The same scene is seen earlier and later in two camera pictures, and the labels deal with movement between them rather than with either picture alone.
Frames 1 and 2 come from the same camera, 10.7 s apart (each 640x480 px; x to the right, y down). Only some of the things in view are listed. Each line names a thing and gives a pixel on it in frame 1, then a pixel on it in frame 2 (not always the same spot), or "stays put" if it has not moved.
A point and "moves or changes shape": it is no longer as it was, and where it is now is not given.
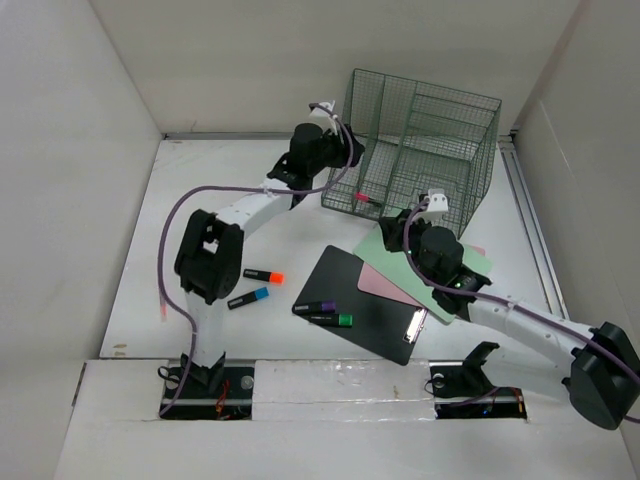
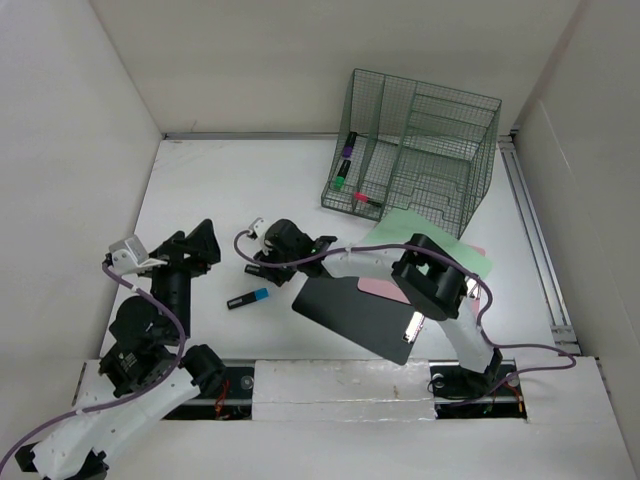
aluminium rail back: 228,135 stays put
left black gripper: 341,147 -> 201,244
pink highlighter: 365,197 stays put
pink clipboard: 372,281 stays put
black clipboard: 382,324 stays put
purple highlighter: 318,307 moves or changes shape
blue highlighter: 257,295 stays put
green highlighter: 344,320 moves or changes shape
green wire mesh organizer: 416,138 stays put
